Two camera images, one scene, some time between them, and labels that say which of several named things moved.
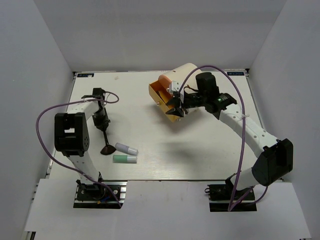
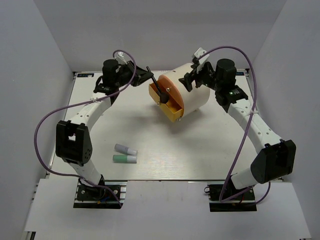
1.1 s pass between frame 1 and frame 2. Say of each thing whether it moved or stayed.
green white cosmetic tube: stayed
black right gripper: moved
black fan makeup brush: moved
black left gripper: moved
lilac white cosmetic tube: stayed
